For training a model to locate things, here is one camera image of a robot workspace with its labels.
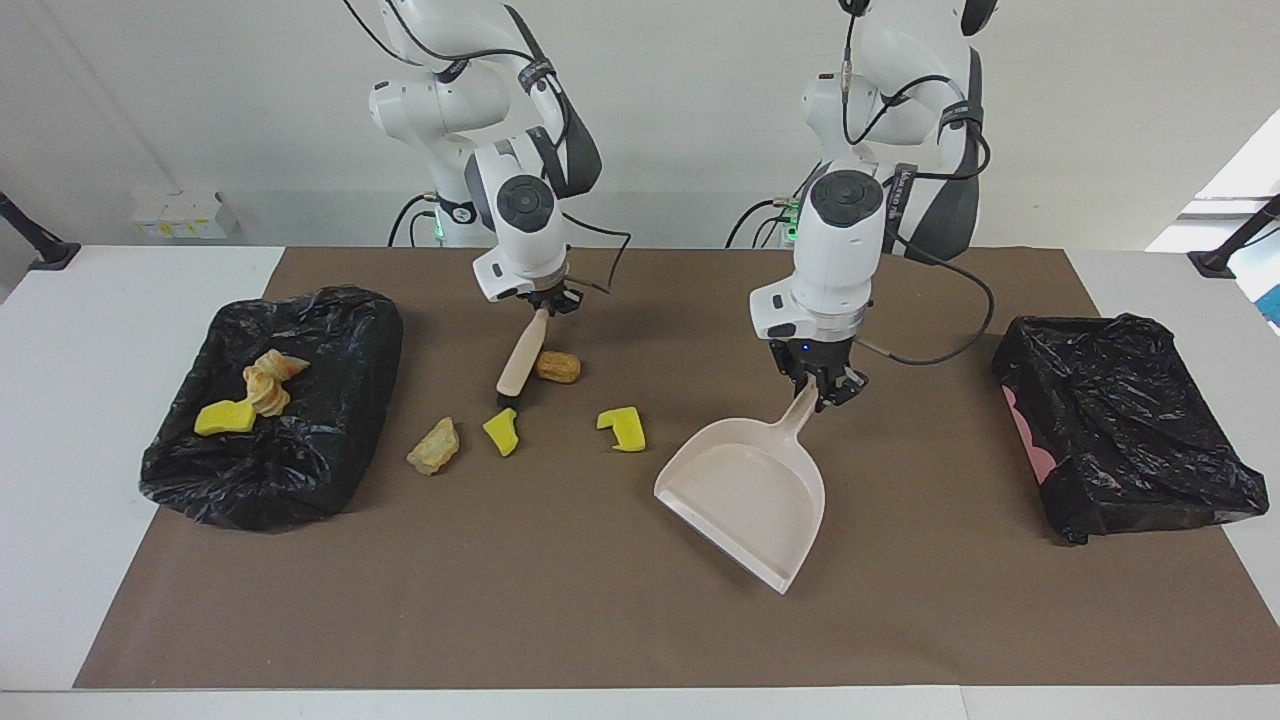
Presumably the beige hand brush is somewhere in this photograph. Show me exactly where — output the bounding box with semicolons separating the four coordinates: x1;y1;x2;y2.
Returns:
495;307;553;411

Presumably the beige plastic dustpan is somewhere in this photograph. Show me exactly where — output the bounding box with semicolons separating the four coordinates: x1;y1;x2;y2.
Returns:
653;383;827;596

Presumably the yellow sponge wedge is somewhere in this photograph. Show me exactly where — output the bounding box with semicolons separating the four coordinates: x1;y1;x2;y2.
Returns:
482;406;521;459

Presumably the notched yellow sponge piece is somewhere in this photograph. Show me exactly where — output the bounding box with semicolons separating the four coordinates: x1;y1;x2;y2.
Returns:
596;406;648;454

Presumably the striped bread chunk pale face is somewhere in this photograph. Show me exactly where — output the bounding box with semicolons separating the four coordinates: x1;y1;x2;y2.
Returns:
243;350;312;386

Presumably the green and yellow sponge piece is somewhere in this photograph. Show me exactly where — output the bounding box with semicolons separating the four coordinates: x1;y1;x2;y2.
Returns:
193;398;258;438

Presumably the pink plastic bin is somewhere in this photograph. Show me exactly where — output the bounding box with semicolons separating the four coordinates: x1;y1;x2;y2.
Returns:
1003;385;1056;481

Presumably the black bag over pink bin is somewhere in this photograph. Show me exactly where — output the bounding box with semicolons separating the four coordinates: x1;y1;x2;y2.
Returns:
992;313;1271;546

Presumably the black trash bag bin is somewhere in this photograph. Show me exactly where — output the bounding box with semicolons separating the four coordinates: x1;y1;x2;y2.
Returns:
138;285;405;533

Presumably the brown table mat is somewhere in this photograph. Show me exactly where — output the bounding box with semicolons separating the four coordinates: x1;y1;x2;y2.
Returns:
72;245;1280;691

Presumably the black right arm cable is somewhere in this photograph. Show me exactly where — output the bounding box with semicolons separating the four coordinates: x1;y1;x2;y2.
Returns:
340;0;633;296

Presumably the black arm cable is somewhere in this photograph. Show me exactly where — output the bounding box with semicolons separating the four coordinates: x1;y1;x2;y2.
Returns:
840;0;996;366
340;0;633;296

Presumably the black base cable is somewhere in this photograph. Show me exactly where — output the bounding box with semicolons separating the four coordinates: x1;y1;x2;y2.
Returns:
388;193;443;248
727;195;801;249

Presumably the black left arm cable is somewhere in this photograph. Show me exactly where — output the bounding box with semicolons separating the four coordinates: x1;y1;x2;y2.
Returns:
840;0;996;366

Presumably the white wall socket box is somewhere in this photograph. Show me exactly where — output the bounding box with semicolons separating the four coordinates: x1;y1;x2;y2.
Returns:
132;190;241;241

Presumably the black camera stand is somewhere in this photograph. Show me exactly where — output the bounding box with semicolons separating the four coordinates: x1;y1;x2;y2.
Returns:
1187;193;1280;279
0;190;81;273

